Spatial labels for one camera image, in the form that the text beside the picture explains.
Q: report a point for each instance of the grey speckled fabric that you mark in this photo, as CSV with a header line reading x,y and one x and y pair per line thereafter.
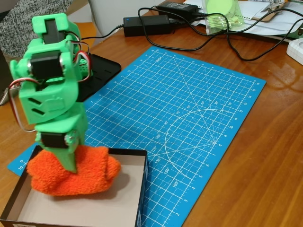
x,y
14,23

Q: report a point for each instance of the pale green device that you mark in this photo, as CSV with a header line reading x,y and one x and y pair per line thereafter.
x,y
297,33

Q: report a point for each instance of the orange fuzzy sock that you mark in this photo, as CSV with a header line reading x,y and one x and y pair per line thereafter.
x,y
90,175

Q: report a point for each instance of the green 3D-printed robot arm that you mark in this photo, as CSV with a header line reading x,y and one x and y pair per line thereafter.
x,y
47,106

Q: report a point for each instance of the blue cutting mat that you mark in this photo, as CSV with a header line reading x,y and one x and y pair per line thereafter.
x,y
189,118

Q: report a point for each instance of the white paper sheets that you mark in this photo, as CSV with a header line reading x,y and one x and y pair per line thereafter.
x,y
260,26

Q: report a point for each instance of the white plastic device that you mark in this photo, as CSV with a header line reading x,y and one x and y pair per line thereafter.
x,y
296,50

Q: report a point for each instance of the green gripper black servo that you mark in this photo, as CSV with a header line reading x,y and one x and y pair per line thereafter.
x,y
52,140

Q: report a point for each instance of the large black power adapter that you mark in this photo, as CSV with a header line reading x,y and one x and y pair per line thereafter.
x,y
146,26

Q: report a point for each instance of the slim black power adapter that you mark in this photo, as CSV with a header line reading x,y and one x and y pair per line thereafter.
x,y
177,6

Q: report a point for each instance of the black cardboard box white inside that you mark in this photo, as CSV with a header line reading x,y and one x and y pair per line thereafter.
x,y
82,212

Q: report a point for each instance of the green transparent plastic container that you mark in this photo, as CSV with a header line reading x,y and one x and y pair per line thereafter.
x,y
222,16

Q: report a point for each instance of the brown clipboard with metal clip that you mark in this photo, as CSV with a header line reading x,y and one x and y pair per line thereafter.
x,y
267,14

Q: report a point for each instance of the small silver controller board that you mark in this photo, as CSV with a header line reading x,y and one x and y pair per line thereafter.
x,y
2,99

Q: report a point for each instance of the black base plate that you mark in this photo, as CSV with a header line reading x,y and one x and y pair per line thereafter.
x,y
104,71

